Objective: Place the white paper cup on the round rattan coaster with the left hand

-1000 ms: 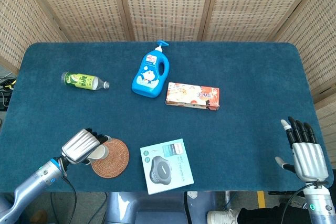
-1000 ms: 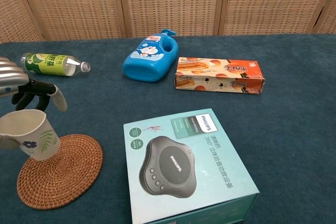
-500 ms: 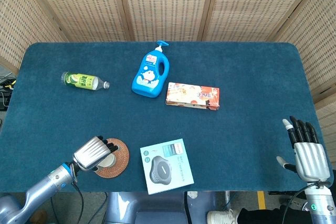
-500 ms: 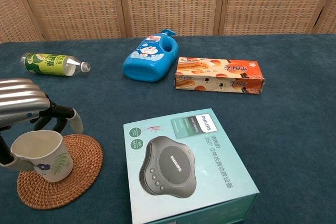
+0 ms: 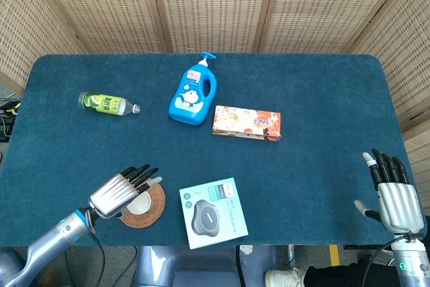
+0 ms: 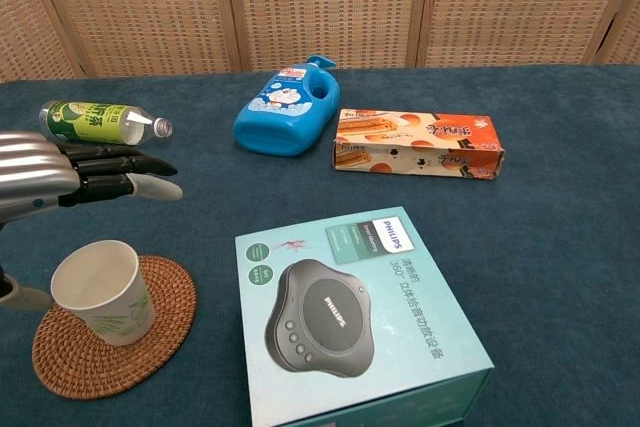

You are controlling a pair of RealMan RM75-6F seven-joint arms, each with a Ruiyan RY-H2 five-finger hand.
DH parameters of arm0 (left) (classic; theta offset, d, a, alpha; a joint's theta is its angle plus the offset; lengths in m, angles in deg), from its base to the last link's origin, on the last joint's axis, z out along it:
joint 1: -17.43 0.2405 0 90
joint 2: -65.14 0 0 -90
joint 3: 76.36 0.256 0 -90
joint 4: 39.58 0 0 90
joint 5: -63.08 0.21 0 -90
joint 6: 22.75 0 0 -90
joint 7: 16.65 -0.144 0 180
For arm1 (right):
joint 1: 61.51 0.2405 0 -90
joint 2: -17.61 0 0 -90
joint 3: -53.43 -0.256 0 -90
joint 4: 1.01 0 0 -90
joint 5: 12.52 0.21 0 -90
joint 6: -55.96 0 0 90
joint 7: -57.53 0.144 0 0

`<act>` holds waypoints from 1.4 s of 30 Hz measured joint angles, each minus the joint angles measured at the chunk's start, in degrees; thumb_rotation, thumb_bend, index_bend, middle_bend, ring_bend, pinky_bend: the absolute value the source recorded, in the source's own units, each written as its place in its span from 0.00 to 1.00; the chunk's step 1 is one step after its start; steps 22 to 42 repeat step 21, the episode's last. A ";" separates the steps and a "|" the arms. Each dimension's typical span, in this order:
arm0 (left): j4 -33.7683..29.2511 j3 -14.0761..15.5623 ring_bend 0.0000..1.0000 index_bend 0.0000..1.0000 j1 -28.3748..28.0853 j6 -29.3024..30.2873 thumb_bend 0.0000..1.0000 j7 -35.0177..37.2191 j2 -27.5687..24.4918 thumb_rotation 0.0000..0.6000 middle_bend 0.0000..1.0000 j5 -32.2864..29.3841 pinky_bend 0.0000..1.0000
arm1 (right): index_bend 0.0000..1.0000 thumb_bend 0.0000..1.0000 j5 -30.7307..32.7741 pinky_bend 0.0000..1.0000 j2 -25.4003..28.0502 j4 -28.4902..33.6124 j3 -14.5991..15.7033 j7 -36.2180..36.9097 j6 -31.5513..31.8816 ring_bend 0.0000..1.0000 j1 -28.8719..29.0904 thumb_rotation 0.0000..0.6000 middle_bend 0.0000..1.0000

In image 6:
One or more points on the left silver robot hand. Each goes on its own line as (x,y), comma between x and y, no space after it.
(35,169)

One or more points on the white floral paper cup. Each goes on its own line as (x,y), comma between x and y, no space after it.
(107,297)

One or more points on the woven rattan coaster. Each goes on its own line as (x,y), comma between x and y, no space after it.
(150,327)

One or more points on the green label plastic bottle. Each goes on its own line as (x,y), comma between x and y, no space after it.
(95,122)

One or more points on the blue detergent bottle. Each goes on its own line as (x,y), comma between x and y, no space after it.
(287,109)

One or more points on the woven folding screen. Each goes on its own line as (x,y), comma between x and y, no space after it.
(320,2)

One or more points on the teal Philips speaker box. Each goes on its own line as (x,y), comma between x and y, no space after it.
(360,317)

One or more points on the orange snack box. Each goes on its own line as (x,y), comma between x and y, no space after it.
(417,144)

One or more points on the teal tablecloth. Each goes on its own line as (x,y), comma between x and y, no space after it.
(500,257)

